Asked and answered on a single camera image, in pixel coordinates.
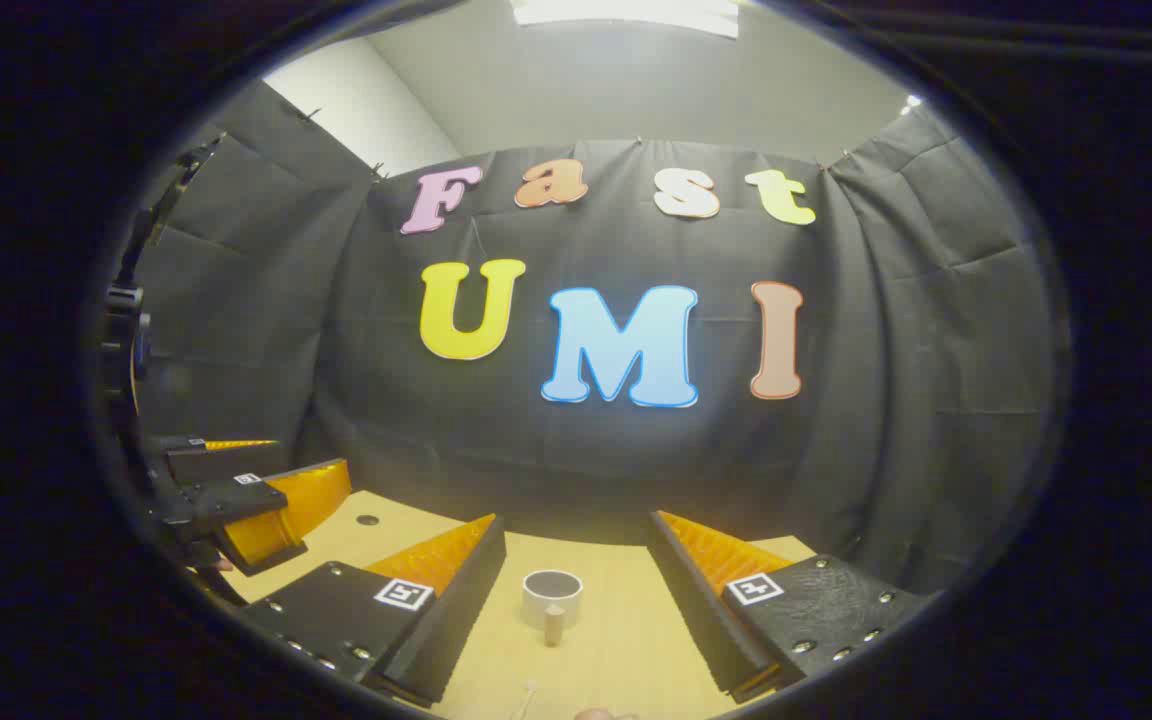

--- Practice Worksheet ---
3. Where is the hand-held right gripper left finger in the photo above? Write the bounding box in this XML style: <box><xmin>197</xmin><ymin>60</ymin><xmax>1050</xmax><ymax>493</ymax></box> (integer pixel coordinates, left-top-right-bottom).
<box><xmin>241</xmin><ymin>513</ymin><xmax>507</xmax><ymax>706</ymax></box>

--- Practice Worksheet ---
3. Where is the black backdrop cloth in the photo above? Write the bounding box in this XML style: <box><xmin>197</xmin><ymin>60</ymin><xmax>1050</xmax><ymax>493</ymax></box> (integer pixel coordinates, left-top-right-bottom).
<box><xmin>126</xmin><ymin>80</ymin><xmax>1062</xmax><ymax>596</ymax></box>

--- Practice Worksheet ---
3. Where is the white cup with wooden handle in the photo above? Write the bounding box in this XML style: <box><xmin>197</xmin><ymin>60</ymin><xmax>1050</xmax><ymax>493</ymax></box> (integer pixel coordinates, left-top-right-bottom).
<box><xmin>521</xmin><ymin>569</ymin><xmax>584</xmax><ymax>647</ymax></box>

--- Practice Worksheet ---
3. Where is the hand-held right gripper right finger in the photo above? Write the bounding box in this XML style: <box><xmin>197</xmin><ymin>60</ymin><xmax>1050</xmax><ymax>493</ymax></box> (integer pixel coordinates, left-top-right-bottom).
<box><xmin>648</xmin><ymin>510</ymin><xmax>927</xmax><ymax>704</ymax></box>

